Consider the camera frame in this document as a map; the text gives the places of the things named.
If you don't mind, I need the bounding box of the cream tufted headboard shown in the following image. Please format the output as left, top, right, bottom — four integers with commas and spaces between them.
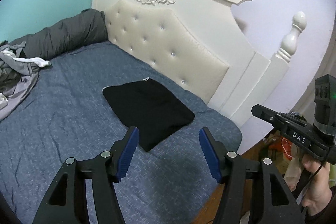
91, 0, 307, 132

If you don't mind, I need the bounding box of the person's right hand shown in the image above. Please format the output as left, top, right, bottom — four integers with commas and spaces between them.
302, 158, 336, 216

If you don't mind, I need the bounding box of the white cloth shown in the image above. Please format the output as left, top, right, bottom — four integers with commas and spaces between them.
12, 57, 51, 68
0, 93, 9, 110

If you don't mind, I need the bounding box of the blue bed sheet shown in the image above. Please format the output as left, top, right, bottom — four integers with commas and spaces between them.
0, 42, 242, 224

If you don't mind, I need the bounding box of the dark grey duvet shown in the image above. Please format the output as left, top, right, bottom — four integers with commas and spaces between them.
5, 9, 109, 60

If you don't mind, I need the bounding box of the person's right forearm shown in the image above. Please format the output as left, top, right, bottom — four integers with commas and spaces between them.
306, 203, 336, 224

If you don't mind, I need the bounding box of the black sweater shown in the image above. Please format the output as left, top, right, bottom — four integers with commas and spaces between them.
102, 78, 195, 152

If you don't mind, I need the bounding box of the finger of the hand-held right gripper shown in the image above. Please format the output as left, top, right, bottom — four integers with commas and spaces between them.
251, 104, 282, 125

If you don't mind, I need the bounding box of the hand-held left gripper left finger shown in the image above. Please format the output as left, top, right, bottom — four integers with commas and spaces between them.
32, 126, 139, 224

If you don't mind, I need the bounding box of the light grey garment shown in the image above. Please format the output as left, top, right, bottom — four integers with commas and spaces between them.
0, 42, 51, 121

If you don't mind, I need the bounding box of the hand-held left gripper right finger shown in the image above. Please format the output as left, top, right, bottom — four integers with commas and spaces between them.
199, 127, 306, 224

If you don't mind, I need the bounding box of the orange object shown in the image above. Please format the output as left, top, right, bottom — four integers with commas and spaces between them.
270, 136, 293, 159

